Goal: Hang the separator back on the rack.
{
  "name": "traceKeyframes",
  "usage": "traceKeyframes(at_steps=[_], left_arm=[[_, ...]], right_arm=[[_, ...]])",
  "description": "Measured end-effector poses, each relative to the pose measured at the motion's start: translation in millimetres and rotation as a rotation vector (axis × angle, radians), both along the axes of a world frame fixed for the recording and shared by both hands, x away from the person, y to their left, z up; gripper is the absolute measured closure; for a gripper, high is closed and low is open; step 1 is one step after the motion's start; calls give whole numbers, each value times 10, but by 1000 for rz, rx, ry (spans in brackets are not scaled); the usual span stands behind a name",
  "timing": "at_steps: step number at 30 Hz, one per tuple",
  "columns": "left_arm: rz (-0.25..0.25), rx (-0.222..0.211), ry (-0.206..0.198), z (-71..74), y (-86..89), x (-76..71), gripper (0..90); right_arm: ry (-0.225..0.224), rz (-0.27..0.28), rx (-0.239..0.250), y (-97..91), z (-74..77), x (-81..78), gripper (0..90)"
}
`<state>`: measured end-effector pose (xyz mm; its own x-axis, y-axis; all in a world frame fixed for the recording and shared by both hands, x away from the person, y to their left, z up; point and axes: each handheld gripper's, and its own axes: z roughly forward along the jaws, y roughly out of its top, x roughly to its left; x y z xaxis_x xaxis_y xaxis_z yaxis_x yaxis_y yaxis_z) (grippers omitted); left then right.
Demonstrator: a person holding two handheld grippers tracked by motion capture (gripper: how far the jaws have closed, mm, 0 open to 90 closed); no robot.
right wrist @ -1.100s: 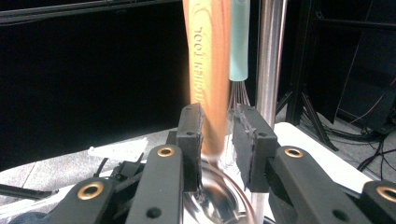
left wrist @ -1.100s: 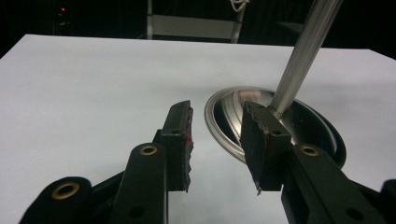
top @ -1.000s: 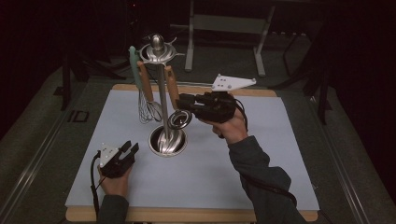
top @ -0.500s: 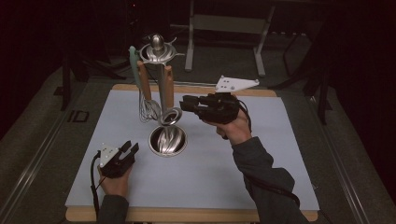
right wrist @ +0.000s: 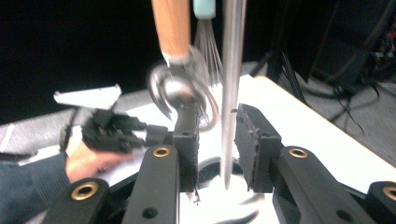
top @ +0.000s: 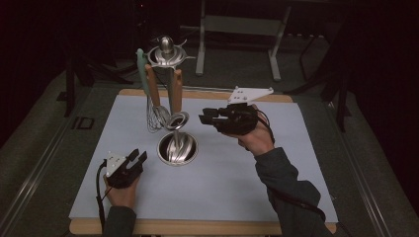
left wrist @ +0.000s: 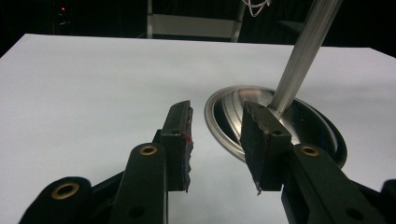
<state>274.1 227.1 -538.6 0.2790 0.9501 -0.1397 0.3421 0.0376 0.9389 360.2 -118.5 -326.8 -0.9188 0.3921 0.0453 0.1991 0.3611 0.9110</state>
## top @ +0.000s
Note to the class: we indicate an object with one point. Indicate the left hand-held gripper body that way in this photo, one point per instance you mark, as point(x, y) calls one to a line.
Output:
point(123, 176)

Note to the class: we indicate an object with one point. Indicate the metal floor rail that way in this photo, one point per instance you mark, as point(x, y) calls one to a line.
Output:
point(362, 184)
point(36, 174)

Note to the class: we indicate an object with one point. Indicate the grey metal frame stand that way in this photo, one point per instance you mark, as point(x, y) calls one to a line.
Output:
point(242, 25)

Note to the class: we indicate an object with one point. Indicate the person's right hand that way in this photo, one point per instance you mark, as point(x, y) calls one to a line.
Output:
point(258, 140)

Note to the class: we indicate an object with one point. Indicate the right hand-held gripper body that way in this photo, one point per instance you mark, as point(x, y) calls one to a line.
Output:
point(240, 118)

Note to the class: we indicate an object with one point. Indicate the person's left hand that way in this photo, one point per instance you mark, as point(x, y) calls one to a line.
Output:
point(122, 196)

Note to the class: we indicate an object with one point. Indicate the steel utensil rack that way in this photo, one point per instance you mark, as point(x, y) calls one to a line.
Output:
point(174, 148)

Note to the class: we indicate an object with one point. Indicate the black floor bracket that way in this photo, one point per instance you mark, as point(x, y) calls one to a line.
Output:
point(83, 122)

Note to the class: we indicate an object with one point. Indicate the white table mat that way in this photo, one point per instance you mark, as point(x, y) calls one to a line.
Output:
point(210, 184)

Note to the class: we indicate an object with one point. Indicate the black tripod stand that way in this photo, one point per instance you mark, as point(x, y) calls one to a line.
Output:
point(70, 82)
point(341, 98)

